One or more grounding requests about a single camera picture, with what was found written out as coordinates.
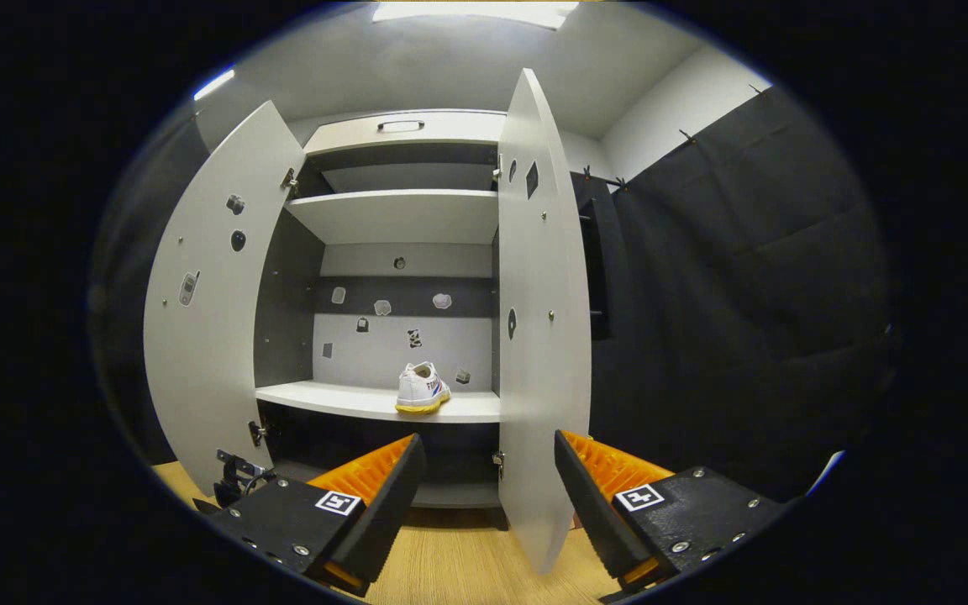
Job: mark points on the white cabinet shelf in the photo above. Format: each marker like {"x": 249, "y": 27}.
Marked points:
{"x": 400, "y": 217}
{"x": 324, "y": 399}

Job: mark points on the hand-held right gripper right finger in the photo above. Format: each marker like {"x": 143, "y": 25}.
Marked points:
{"x": 597, "y": 521}

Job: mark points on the white shoe cabinet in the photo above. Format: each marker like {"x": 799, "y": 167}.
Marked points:
{"x": 383, "y": 361}

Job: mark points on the white cabinet drawer front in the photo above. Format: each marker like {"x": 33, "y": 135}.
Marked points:
{"x": 459, "y": 130}

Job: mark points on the white canvas shoe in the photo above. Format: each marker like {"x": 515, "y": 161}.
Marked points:
{"x": 417, "y": 391}

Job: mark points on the white door with headphone sticker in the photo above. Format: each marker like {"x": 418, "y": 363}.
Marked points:
{"x": 543, "y": 403}

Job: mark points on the ceiling light panel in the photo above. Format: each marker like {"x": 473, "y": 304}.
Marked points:
{"x": 213, "y": 84}
{"x": 476, "y": 13}

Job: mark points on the white door with camera sticker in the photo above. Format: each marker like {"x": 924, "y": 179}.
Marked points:
{"x": 207, "y": 361}

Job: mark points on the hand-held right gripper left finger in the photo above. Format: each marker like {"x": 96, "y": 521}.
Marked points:
{"x": 387, "y": 512}

